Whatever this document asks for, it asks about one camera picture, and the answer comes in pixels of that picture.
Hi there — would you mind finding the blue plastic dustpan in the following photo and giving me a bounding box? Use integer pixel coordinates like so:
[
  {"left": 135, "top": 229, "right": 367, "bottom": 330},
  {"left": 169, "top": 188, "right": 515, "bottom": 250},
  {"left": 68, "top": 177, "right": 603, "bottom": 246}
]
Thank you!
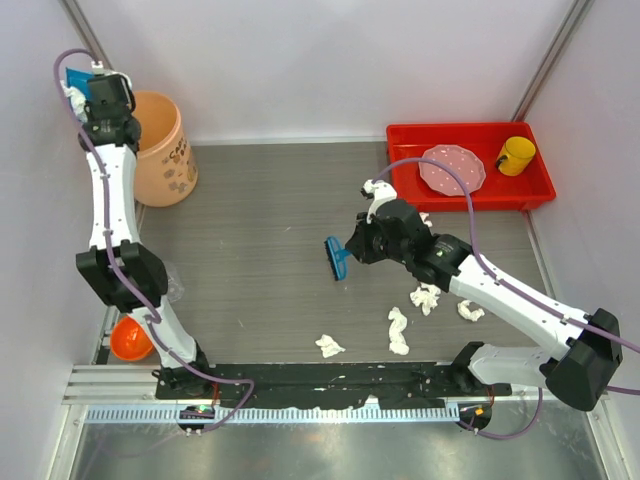
[{"left": 65, "top": 68, "right": 94, "bottom": 97}]

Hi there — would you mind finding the blue hand brush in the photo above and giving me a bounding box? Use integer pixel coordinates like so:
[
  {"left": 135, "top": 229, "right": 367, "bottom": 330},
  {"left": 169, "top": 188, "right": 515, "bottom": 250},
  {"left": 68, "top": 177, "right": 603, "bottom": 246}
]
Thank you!
[{"left": 324, "top": 236, "right": 351, "bottom": 281}]

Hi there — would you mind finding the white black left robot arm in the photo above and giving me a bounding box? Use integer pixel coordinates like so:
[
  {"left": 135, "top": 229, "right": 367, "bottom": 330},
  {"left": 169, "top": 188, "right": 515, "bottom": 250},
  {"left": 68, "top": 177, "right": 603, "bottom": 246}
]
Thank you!
[{"left": 76, "top": 72, "right": 213, "bottom": 399}]

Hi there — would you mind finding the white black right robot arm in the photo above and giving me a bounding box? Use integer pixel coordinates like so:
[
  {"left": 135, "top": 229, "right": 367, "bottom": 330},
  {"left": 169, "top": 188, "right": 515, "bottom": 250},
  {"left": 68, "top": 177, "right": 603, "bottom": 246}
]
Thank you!
[{"left": 346, "top": 199, "right": 623, "bottom": 411}]

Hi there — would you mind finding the red plastic tray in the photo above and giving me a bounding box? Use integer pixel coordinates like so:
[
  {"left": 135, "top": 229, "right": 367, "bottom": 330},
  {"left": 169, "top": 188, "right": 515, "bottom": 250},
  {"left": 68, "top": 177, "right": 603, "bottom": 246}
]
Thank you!
[{"left": 386, "top": 122, "right": 556, "bottom": 212}]

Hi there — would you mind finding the peach plastic waste bin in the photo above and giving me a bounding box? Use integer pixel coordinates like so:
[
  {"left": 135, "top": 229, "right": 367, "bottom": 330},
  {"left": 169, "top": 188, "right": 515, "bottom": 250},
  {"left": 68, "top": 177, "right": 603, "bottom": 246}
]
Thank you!
[{"left": 133, "top": 91, "right": 199, "bottom": 207}]

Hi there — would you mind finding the pink dotted plate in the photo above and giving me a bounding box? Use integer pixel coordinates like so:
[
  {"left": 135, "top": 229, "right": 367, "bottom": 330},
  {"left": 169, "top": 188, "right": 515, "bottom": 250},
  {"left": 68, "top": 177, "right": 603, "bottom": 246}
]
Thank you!
[{"left": 419, "top": 145, "right": 486, "bottom": 197}]

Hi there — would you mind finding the curled paper scrap right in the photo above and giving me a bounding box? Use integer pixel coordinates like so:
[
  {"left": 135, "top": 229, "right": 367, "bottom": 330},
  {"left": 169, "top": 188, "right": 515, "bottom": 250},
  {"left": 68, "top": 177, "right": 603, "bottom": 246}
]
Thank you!
[{"left": 457, "top": 300, "right": 485, "bottom": 323}]

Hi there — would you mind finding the long paper scrap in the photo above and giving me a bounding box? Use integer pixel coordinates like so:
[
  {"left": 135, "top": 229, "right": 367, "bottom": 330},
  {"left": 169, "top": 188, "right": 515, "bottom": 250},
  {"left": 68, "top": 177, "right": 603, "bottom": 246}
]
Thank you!
[{"left": 388, "top": 307, "right": 410, "bottom": 356}]

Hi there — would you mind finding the yellow mug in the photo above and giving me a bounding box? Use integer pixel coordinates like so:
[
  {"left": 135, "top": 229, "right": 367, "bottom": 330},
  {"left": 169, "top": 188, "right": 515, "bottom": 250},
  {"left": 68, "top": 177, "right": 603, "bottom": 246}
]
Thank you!
[{"left": 496, "top": 136, "right": 537, "bottom": 177}]

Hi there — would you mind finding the clear plastic cup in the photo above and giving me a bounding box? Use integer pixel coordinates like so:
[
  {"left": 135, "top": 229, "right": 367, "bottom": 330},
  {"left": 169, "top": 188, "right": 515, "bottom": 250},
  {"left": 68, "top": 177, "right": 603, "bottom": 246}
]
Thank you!
[{"left": 164, "top": 262, "right": 185, "bottom": 303}]

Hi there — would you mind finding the orange plastic bowl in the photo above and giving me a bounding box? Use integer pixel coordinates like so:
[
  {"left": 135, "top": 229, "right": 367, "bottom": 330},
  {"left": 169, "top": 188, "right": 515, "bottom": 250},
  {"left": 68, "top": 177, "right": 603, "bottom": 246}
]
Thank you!
[{"left": 109, "top": 316, "right": 154, "bottom": 362}]

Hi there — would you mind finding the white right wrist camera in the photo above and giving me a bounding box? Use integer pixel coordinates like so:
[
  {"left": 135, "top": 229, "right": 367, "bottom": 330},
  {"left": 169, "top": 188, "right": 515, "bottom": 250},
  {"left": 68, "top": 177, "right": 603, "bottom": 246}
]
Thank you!
[{"left": 361, "top": 179, "right": 397, "bottom": 224}]

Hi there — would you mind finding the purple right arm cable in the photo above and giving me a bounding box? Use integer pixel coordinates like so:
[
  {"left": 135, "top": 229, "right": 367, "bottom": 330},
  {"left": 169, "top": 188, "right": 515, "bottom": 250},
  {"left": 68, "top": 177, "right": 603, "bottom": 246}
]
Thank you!
[{"left": 369, "top": 157, "right": 640, "bottom": 441}]

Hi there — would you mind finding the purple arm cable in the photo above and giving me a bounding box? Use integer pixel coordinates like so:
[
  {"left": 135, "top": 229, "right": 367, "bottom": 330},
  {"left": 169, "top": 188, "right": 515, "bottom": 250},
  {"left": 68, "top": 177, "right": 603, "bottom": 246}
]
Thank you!
[
  {"left": 52, "top": 48, "right": 256, "bottom": 434},
  {"left": 369, "top": 157, "right": 640, "bottom": 441}
]

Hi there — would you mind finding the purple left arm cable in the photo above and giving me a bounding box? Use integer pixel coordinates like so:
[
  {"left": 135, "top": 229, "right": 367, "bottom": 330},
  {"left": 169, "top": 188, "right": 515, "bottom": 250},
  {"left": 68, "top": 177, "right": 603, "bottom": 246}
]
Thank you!
[{"left": 52, "top": 48, "right": 256, "bottom": 434}]

